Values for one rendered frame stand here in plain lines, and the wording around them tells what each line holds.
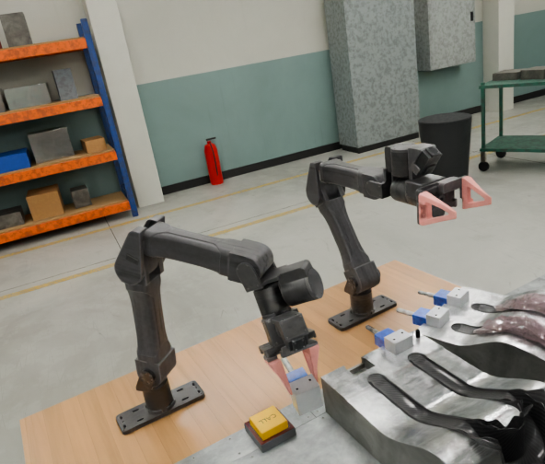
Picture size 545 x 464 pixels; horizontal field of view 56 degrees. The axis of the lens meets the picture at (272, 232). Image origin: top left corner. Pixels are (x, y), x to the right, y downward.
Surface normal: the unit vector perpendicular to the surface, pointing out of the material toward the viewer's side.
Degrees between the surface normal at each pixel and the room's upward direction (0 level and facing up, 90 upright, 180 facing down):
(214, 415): 0
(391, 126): 90
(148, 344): 82
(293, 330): 67
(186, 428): 0
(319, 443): 0
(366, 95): 90
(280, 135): 90
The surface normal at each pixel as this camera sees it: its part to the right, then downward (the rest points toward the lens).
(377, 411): -0.13, -0.91
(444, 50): 0.40, 0.26
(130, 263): -0.35, 0.38
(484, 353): -0.68, 0.36
